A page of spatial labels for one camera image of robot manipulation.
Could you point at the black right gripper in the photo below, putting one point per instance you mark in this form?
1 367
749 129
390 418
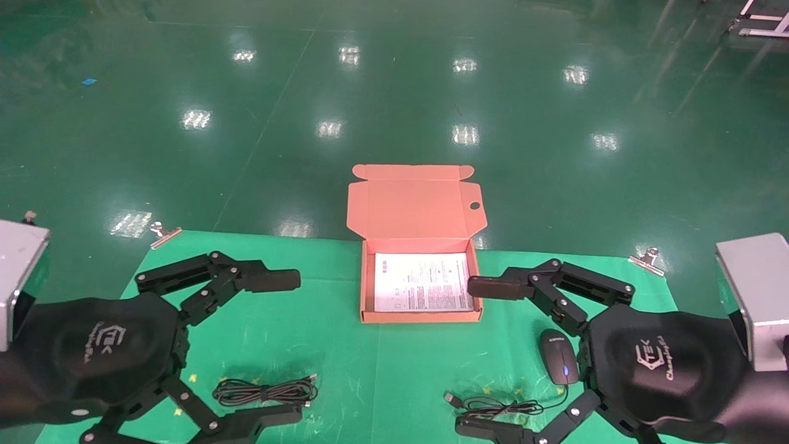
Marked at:
666 370

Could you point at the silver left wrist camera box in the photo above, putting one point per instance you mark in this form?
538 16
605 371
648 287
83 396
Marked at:
18 271

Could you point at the orange cardboard box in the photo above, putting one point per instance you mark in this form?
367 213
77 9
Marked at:
413 209

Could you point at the green table mat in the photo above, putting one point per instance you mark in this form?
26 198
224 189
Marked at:
345 370

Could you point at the white metal frame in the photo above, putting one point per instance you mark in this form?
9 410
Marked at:
767 32

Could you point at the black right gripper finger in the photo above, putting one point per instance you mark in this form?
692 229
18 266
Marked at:
493 431
493 287

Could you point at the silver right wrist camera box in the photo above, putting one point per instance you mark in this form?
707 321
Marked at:
761 290

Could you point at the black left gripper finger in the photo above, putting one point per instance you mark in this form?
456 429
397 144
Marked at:
271 416
271 280

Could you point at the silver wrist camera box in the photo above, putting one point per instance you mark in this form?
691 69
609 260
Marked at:
761 290
18 271

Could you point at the metal binder clip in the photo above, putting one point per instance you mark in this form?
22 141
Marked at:
647 262
165 236

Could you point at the white printed paper sheet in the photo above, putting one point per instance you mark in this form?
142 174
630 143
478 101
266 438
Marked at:
425 283

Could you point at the small metal knob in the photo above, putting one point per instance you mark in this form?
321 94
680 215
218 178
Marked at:
29 216

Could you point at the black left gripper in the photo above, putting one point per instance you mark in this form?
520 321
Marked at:
92 351

